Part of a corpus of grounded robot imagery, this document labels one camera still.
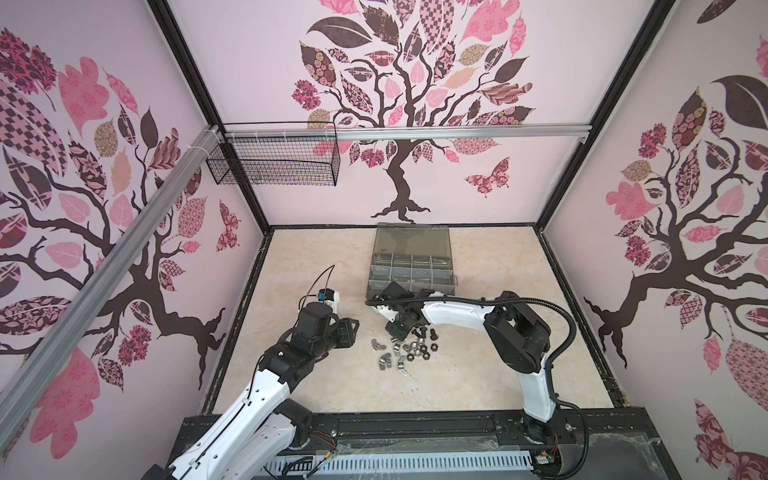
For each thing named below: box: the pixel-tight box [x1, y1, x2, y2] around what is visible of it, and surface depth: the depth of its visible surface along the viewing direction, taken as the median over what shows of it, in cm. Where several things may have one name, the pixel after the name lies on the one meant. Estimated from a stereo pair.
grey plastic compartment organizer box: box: [366, 222, 459, 299], surface depth 109 cm
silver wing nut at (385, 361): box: [378, 352, 392, 371], surface depth 86 cm
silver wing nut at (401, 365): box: [397, 355, 408, 376], surface depth 86 cm
